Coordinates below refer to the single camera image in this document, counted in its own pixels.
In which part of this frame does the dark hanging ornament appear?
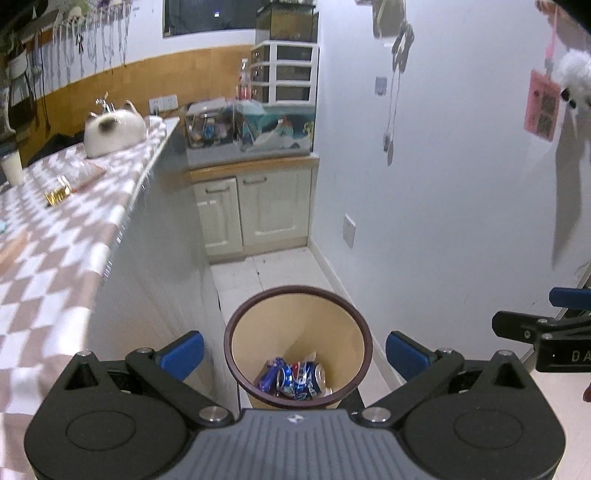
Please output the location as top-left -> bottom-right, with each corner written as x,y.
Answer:
392,21 -> 415,72

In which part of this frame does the white plant pot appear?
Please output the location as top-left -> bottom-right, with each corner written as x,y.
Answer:
7,48 -> 35,79

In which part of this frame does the small golden yellow object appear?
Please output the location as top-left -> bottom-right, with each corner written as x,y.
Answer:
44,181 -> 71,207

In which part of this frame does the blue snack wrapper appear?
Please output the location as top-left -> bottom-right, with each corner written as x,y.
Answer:
255,357 -> 288,394

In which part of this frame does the crushed blue soda can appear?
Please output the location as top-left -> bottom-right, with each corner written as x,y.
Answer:
274,361 -> 328,400

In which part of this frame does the beige bin with brown rim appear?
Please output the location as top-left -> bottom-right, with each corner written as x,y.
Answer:
224,285 -> 374,411

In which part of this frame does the fringed wall hanging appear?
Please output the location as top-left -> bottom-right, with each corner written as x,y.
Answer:
51,4 -> 132,84

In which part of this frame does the clear plastic bottle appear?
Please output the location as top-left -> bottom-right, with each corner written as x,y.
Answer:
236,58 -> 252,100

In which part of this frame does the cream floor cabinet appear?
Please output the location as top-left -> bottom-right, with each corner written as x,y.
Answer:
189,156 -> 320,265

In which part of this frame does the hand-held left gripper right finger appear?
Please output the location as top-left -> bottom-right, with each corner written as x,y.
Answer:
358,330 -> 539,428

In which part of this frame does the small dark glass tank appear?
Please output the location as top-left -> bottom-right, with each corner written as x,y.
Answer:
255,0 -> 320,44

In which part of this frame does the clear plastic wrapper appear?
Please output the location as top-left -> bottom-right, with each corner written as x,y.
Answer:
69,162 -> 108,191

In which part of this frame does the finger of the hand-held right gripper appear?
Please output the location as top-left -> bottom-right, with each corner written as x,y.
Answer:
549,287 -> 591,309
492,311 -> 557,346

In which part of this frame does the pink card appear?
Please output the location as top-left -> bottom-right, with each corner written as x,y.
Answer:
524,69 -> 561,140

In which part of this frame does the white cup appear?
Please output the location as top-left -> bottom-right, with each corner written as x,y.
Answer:
0,150 -> 25,186

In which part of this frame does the beige wooden stick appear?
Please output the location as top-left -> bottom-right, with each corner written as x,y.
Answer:
0,232 -> 33,273

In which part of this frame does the dark window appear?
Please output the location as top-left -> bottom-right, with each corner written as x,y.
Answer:
163,0 -> 259,38

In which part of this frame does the white fluffy toy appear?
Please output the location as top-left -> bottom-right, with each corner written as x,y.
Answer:
551,48 -> 591,112

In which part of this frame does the white drawer unit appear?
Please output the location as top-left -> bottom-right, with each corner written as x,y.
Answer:
250,41 -> 320,104

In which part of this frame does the white cat-shaped ceramic figure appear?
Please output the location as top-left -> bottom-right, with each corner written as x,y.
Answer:
83,102 -> 148,158

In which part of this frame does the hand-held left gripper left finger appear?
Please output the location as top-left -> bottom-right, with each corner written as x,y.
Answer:
62,330 -> 234,428

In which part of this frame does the clutter tray on cabinet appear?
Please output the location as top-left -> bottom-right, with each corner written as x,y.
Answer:
185,98 -> 318,168

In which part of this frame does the pink lanyard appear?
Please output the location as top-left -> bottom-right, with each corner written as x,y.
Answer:
545,9 -> 559,72

